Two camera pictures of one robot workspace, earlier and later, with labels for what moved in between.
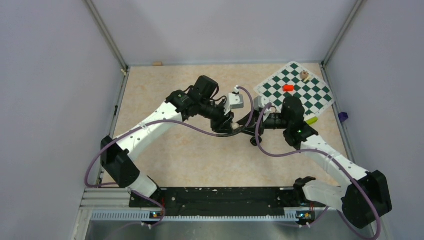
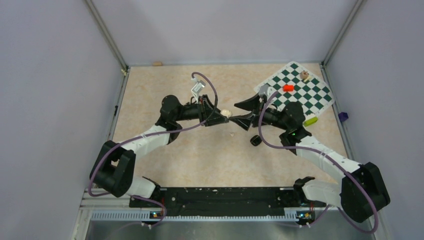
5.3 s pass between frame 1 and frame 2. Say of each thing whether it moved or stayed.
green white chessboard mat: stayed
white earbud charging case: moved
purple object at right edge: stayed
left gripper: moved
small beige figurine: stayed
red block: stayed
